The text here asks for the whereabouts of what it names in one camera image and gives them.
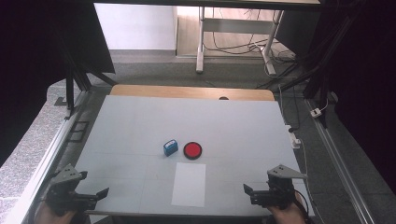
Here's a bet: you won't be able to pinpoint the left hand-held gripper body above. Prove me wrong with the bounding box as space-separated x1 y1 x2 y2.
43 163 98 217

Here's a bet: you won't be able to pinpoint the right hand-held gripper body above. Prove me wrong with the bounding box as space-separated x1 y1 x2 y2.
250 164 308 210

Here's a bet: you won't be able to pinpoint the round red ink pad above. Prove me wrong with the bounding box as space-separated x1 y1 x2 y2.
182 141 204 161

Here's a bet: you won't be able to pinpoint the blue stamp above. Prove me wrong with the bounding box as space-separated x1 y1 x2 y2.
163 139 179 158

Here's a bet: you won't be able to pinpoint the person's right hand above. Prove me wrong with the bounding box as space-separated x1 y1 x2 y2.
266 194 308 224

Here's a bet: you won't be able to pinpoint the person's left hand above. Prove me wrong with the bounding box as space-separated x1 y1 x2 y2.
33 201 78 224

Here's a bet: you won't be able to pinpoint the white power strip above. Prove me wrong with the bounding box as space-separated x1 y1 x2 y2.
285 124 303 149

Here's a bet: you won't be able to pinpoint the white paper sheet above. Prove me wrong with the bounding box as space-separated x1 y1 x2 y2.
171 161 207 208

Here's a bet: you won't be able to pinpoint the wooden table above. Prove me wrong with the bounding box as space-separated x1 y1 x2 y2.
109 84 276 102

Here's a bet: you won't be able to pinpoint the black curtain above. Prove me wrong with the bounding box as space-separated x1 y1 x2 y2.
0 0 116 167
276 0 396 195

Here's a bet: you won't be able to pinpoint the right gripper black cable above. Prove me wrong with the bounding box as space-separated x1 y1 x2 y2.
292 190 314 224

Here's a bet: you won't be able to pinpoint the aluminium rail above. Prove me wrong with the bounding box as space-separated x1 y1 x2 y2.
4 91 92 224
304 98 376 224

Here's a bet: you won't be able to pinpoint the black floor frame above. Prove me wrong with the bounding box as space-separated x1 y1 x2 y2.
67 120 91 144

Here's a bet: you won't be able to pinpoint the black cables on floor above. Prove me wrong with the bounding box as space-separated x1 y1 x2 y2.
204 7 297 63

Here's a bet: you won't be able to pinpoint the white metal desk frame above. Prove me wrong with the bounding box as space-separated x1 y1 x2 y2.
195 7 285 77

